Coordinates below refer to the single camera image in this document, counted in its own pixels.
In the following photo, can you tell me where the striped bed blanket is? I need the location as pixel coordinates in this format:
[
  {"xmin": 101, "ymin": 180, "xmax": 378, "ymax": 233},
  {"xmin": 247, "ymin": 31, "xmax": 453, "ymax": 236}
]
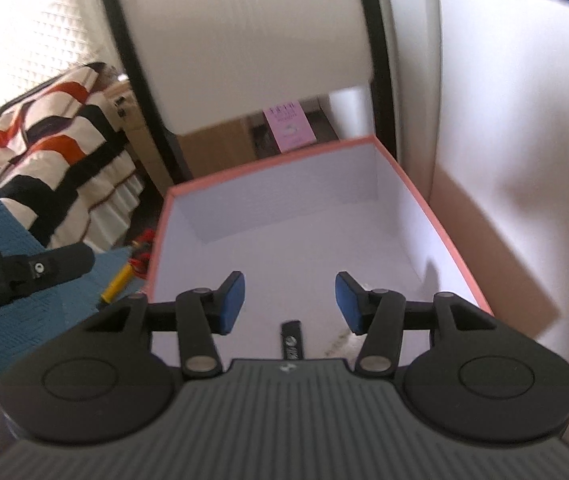
[{"xmin": 0, "ymin": 62, "xmax": 145, "ymax": 251}]

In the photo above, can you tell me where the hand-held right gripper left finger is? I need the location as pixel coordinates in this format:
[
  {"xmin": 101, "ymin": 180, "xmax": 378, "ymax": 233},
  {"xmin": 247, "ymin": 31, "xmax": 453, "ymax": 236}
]
[{"xmin": 80, "ymin": 271, "xmax": 246, "ymax": 380}]

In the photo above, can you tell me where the pink paper bag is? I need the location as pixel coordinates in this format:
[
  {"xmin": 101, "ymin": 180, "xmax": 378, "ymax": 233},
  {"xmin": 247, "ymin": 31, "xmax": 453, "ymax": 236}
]
[{"xmin": 263, "ymin": 101, "xmax": 315, "ymax": 152}]

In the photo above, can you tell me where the white quilted headboard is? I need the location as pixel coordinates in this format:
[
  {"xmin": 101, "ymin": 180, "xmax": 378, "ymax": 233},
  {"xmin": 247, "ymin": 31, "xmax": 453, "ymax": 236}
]
[{"xmin": 0, "ymin": 0, "xmax": 115, "ymax": 126}]

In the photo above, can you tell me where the pink cardboard box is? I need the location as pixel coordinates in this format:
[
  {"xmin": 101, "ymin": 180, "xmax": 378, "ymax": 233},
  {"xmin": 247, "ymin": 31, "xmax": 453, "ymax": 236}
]
[{"xmin": 144, "ymin": 135, "xmax": 495, "ymax": 362}]

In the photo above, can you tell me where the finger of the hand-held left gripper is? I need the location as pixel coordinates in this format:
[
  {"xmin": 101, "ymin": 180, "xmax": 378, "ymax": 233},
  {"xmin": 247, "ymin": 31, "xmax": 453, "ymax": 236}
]
[{"xmin": 13, "ymin": 245, "xmax": 96, "ymax": 294}]

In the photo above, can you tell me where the white folding chair black frame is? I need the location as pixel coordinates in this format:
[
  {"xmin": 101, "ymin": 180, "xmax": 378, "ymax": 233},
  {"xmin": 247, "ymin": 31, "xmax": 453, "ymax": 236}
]
[{"xmin": 92, "ymin": 0, "xmax": 400, "ymax": 186}]

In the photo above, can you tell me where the yellow handle screwdriver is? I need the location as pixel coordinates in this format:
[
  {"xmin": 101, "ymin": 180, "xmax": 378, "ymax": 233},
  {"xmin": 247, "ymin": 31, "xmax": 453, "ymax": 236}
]
[{"xmin": 98, "ymin": 262, "xmax": 134, "ymax": 306}]

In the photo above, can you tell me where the wooden nightstand with drawers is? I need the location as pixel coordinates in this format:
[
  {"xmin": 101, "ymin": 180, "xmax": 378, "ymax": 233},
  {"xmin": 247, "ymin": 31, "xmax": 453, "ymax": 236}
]
[{"xmin": 107, "ymin": 77, "xmax": 265, "ymax": 191}]

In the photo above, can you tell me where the red tasselled toy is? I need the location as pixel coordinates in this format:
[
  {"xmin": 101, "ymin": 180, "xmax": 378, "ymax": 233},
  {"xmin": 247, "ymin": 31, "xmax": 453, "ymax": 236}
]
[{"xmin": 129, "ymin": 230, "xmax": 158, "ymax": 278}]

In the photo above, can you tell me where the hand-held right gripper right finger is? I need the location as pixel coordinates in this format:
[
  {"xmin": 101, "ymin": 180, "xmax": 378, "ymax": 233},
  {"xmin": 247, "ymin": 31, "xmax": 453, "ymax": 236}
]
[{"xmin": 335, "ymin": 271, "xmax": 500, "ymax": 376}]

